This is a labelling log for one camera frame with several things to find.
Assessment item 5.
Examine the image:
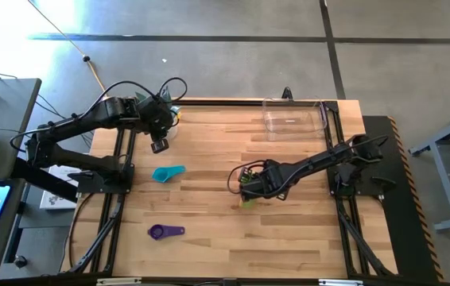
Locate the thin tan pole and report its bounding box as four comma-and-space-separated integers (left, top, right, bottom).
25, 0, 109, 99

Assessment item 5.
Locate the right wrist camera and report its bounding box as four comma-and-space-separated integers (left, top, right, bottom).
238, 165, 259, 186

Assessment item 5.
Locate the teal measuring cup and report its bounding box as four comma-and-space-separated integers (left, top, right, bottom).
151, 164, 187, 184

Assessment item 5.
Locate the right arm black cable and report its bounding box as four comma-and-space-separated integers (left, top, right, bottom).
227, 134, 390, 196

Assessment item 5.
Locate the white booklet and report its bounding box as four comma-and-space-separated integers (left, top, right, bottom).
39, 164, 85, 211

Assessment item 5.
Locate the grey metal cart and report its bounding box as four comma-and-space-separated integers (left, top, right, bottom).
407, 103, 450, 234

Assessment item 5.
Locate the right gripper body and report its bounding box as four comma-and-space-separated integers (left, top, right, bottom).
240, 158, 290, 202

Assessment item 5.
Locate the dark grey desk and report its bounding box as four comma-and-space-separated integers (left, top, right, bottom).
0, 78, 79, 281

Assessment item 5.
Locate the clear plastic basket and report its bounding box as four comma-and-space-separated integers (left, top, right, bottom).
262, 96, 328, 143

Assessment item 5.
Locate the purple measuring cup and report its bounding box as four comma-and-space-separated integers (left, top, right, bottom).
147, 223, 186, 242

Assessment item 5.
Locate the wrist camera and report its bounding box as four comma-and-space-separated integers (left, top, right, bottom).
238, 165, 259, 186
149, 137, 170, 155

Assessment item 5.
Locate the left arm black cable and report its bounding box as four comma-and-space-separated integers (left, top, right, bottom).
9, 77, 189, 154

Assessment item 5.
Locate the black aluminium table frame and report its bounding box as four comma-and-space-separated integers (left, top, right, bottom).
65, 97, 399, 279

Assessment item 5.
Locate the black hazard-striped floor mat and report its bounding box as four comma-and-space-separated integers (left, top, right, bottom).
362, 114, 444, 283

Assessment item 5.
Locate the silver aluminium bracket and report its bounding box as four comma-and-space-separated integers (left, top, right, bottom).
318, 278, 365, 286
95, 277, 142, 286

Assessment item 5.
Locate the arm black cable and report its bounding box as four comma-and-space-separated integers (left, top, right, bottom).
227, 134, 390, 196
9, 77, 189, 154

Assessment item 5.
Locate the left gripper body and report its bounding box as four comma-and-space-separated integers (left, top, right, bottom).
137, 95, 177, 138

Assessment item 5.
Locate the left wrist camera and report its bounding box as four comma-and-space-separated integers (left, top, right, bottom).
149, 137, 170, 155

